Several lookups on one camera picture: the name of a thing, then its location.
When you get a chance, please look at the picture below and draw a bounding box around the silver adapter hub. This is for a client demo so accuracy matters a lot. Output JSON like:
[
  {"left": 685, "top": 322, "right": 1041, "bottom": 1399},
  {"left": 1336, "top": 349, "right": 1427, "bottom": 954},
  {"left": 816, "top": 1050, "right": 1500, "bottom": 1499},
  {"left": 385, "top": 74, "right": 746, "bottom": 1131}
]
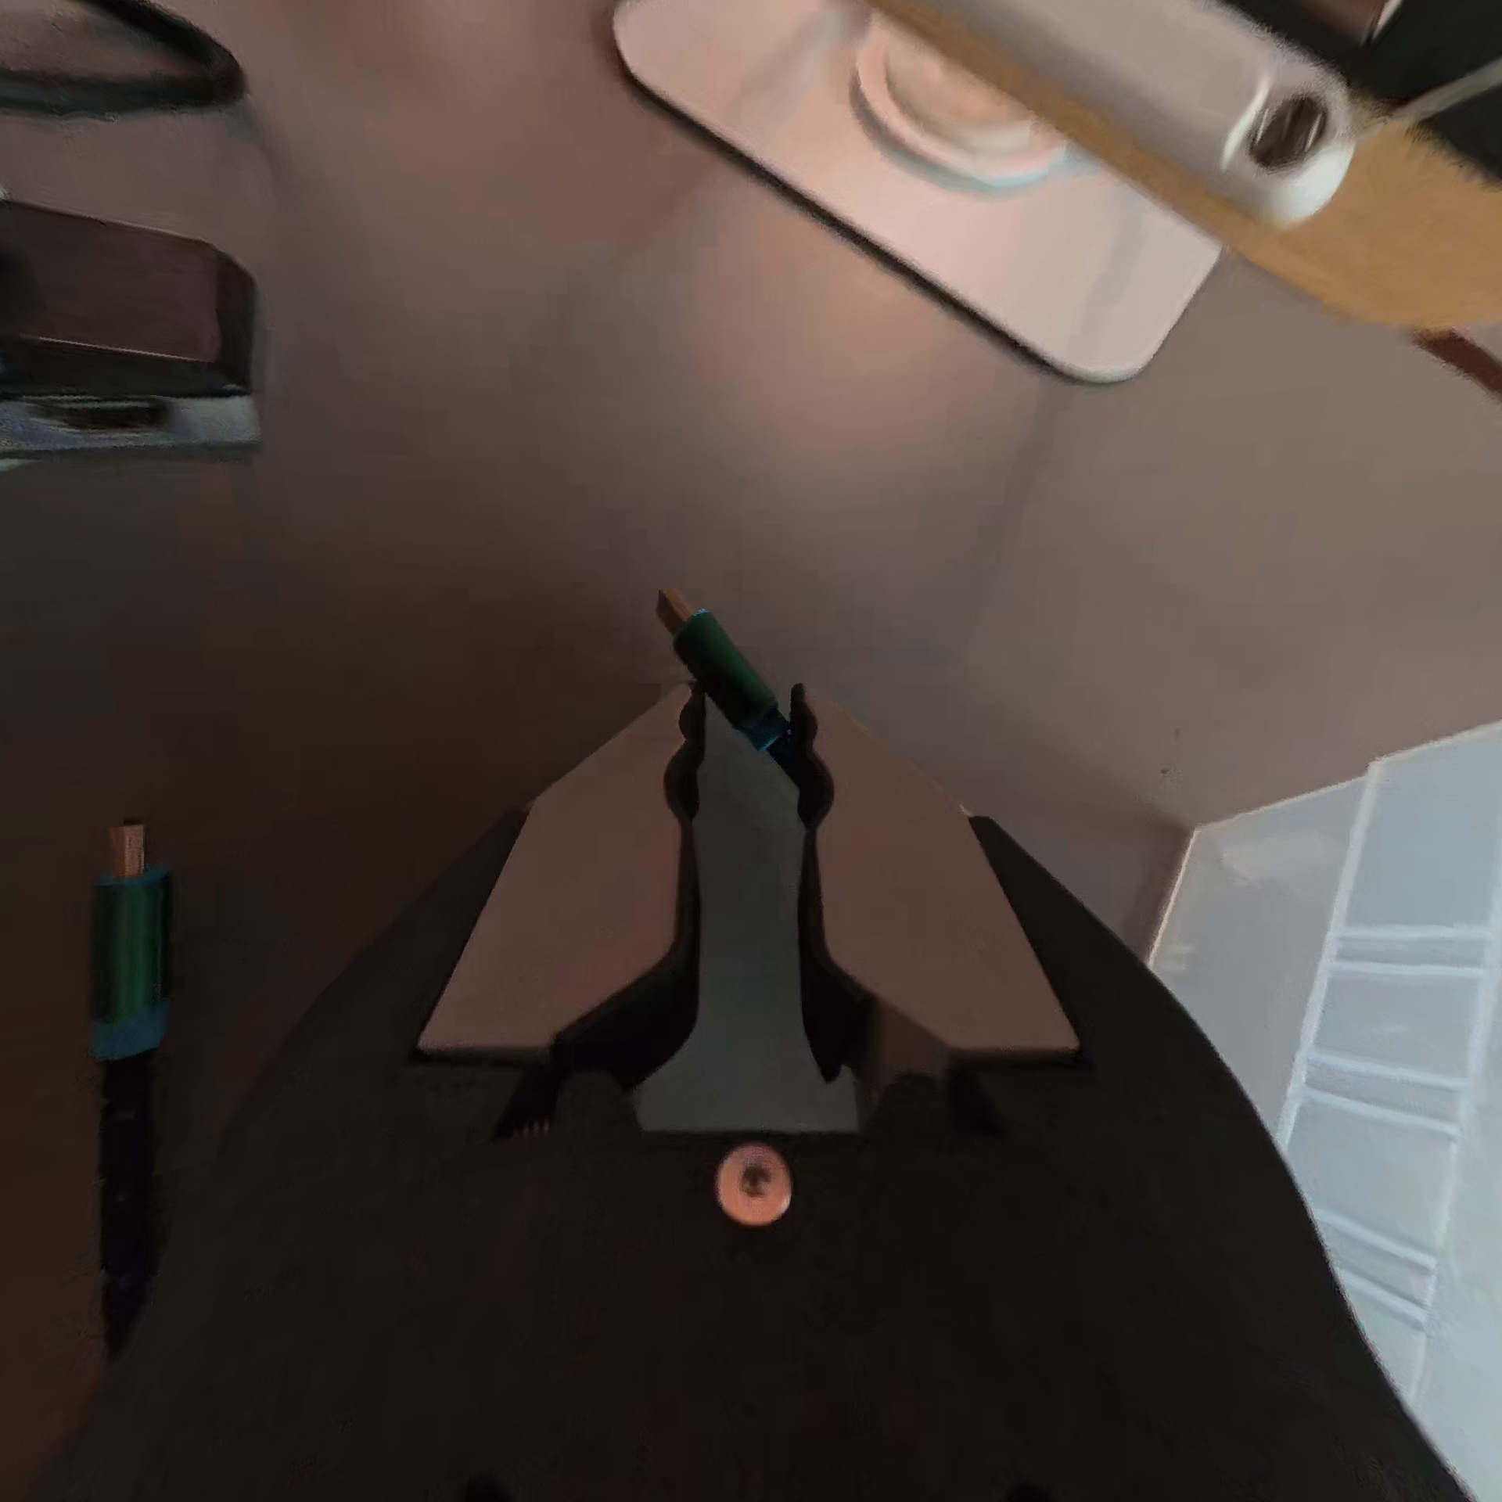
[{"left": 0, "top": 394, "right": 263, "bottom": 471}]

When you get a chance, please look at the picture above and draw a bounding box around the black braided adapter cable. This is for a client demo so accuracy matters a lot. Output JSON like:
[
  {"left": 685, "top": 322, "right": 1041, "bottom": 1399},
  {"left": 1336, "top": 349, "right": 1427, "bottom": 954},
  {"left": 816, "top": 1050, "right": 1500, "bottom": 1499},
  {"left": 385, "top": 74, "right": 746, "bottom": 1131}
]
[{"left": 0, "top": 0, "right": 249, "bottom": 120}]

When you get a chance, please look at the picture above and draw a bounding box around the silver monitor stand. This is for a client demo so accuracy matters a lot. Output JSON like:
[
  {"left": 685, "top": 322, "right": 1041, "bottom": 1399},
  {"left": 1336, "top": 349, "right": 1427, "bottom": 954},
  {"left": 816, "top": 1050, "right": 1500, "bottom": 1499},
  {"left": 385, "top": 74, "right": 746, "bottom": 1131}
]
[{"left": 614, "top": 0, "right": 1221, "bottom": 383}]

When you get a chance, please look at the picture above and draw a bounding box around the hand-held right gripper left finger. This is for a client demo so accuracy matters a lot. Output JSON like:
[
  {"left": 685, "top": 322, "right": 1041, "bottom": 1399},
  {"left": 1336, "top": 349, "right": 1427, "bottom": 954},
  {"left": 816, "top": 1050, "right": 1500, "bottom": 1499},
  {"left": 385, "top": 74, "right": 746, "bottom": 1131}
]
[{"left": 417, "top": 684, "right": 707, "bottom": 1089}]

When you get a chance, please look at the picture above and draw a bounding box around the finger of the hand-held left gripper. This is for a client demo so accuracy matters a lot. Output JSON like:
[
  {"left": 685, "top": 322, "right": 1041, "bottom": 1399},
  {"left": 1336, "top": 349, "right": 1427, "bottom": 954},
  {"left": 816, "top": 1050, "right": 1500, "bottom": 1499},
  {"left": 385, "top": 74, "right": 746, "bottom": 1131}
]
[{"left": 0, "top": 197, "right": 263, "bottom": 399}]

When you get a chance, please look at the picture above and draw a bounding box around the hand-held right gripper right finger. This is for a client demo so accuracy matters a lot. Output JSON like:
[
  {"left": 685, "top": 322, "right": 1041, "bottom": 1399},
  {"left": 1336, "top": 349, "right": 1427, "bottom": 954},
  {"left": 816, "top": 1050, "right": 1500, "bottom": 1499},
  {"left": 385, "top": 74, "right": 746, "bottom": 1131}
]
[{"left": 789, "top": 684, "right": 1082, "bottom": 1084}]

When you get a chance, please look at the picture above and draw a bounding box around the translucent plastic bin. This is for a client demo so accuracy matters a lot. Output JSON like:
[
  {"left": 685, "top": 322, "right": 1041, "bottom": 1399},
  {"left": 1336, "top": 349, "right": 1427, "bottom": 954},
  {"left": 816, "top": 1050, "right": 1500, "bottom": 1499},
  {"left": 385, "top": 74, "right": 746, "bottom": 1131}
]
[{"left": 1150, "top": 721, "right": 1502, "bottom": 1502}]

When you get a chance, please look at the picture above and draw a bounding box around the silver metal clamp bar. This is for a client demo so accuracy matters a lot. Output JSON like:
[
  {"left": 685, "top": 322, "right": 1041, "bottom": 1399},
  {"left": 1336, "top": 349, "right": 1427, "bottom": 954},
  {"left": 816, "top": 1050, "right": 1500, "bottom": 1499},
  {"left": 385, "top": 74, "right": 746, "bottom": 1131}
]
[{"left": 869, "top": 0, "right": 1357, "bottom": 228}]

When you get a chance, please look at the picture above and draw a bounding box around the black monitor with wooden frame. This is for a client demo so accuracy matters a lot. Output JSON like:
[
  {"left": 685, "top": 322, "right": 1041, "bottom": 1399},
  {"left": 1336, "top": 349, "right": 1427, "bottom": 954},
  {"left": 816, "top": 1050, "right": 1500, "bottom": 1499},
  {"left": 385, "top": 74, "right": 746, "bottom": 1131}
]
[{"left": 1032, "top": 0, "right": 1502, "bottom": 333}]

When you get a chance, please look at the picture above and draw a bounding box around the green plug hdmi cable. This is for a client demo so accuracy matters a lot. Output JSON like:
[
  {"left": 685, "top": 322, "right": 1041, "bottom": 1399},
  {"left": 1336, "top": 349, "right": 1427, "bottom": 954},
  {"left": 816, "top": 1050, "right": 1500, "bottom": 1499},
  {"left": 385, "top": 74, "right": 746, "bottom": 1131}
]
[
  {"left": 656, "top": 591, "right": 814, "bottom": 800},
  {"left": 91, "top": 821, "right": 175, "bottom": 1352}
]

